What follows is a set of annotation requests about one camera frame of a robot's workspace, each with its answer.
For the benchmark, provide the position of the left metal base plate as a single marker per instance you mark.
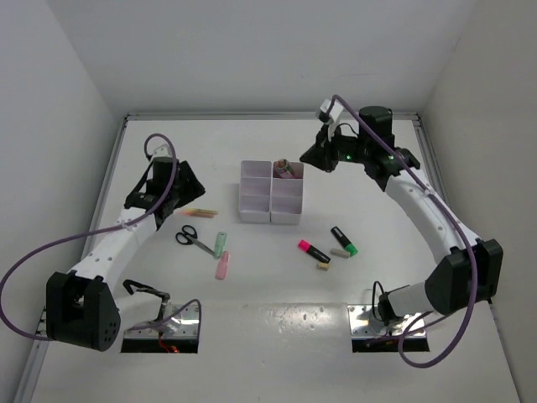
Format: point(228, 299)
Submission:
point(181, 323)

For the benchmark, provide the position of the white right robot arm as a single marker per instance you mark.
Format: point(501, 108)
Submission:
point(467, 266)

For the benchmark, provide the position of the aluminium frame rail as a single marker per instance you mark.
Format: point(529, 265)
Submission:
point(429, 158)

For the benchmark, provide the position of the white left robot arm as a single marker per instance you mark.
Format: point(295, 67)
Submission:
point(80, 307)

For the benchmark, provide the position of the clear bottle of coloured pins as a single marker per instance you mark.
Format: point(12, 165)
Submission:
point(283, 169)

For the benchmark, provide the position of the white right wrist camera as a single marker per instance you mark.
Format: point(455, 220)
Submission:
point(329, 114)

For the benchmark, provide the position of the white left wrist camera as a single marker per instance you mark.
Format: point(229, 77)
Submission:
point(161, 151)

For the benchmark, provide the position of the black handled scissors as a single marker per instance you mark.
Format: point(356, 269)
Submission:
point(189, 236)

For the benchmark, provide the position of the orange highlighter pen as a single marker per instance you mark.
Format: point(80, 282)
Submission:
point(196, 215)

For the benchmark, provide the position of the green black highlighter marker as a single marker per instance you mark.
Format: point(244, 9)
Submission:
point(344, 241)

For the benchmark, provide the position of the metal base plate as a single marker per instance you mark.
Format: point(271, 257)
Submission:
point(181, 323)
point(364, 326)

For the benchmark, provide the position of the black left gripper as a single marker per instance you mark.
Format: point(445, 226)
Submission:
point(192, 188)

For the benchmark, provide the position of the white divided organiser left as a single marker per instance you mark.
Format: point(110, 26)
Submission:
point(254, 191)

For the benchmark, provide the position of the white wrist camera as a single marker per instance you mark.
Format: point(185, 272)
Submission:
point(161, 151)
point(329, 114)

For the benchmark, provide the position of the green correction tape case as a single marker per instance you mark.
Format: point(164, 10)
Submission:
point(220, 243)

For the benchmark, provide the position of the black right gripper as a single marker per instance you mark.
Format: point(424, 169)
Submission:
point(320, 156)

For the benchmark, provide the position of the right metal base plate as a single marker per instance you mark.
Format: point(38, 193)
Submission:
point(364, 326)

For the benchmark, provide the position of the beige eraser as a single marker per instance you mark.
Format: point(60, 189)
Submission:
point(322, 266)

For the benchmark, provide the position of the pink black highlighter marker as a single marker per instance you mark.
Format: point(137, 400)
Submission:
point(313, 252)

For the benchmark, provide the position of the pink correction tape case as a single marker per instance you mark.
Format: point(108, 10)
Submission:
point(222, 267)

